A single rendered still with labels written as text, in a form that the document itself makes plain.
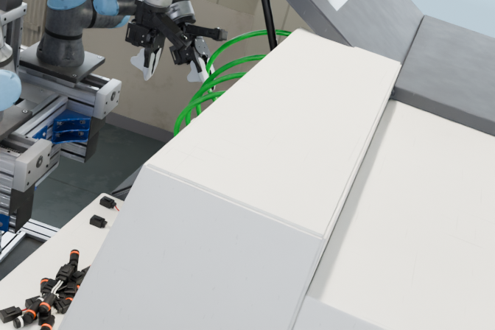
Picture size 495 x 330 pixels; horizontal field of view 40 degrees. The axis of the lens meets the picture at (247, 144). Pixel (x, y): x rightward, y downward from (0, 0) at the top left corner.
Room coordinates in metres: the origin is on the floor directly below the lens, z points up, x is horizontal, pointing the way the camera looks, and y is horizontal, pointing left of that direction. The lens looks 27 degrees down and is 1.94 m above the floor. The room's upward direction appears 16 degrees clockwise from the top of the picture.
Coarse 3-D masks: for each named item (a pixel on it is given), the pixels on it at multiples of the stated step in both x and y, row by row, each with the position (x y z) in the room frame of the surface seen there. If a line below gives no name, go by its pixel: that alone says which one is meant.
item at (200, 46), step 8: (184, 16) 1.78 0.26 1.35; (192, 16) 1.80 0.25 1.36; (184, 24) 1.79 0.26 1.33; (184, 32) 1.78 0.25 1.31; (192, 40) 1.75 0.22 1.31; (200, 40) 1.78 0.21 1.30; (176, 48) 1.75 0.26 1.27; (200, 48) 1.76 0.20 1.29; (176, 56) 1.76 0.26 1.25; (184, 56) 1.74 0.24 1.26; (200, 56) 1.74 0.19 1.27
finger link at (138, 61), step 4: (140, 52) 1.62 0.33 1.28; (152, 52) 1.62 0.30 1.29; (136, 56) 1.63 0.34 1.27; (140, 56) 1.62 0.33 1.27; (152, 56) 1.62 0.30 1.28; (132, 60) 1.63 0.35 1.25; (136, 60) 1.63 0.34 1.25; (140, 60) 1.62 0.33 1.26; (152, 60) 1.63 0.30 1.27; (136, 64) 1.63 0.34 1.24; (140, 64) 1.62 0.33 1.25; (140, 68) 1.62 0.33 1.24; (144, 68) 1.61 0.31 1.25; (148, 68) 1.61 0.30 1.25; (144, 72) 1.62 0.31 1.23; (148, 72) 1.62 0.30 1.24; (144, 76) 1.62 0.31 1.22; (148, 76) 1.63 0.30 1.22
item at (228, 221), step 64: (320, 64) 1.14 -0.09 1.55; (384, 64) 1.25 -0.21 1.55; (192, 128) 0.77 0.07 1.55; (256, 128) 0.82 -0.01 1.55; (320, 128) 0.88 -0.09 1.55; (192, 192) 0.64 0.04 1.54; (256, 192) 0.66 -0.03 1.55; (320, 192) 0.70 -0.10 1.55; (128, 256) 0.65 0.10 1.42; (192, 256) 0.63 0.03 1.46; (256, 256) 0.62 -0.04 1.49; (320, 256) 0.67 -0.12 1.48; (64, 320) 0.67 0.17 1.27; (128, 320) 0.64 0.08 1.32; (192, 320) 0.63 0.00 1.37; (256, 320) 0.61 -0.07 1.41
